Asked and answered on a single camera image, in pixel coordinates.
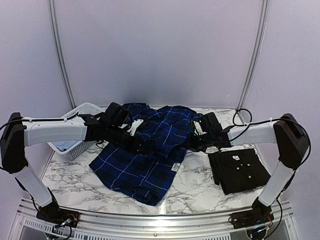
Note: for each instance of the light blue shirt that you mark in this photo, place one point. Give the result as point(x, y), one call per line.
point(65, 145)

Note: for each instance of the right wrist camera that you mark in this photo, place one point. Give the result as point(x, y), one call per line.
point(195, 126)

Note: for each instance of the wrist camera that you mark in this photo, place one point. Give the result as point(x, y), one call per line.
point(195, 126)
point(134, 126)

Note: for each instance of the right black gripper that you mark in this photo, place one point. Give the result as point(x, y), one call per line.
point(191, 144)

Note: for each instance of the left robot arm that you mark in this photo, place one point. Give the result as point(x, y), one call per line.
point(19, 132)

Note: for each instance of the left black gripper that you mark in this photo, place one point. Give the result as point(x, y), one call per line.
point(134, 145)

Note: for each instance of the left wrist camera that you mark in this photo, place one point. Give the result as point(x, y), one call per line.
point(134, 126)

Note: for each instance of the folded black shirt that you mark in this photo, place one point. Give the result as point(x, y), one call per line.
point(238, 170)

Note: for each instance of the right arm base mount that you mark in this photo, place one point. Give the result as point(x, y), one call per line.
point(249, 218)

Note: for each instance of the aluminium front table rail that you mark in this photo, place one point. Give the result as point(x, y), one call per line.
point(111, 226)

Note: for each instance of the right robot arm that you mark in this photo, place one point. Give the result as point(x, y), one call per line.
point(289, 136)

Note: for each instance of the blue plaid long sleeve shirt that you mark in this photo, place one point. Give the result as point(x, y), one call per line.
point(148, 175)

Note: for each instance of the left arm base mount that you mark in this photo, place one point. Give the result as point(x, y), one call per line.
point(69, 217)

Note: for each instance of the white plastic laundry basket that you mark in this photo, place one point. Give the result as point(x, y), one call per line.
point(81, 146)

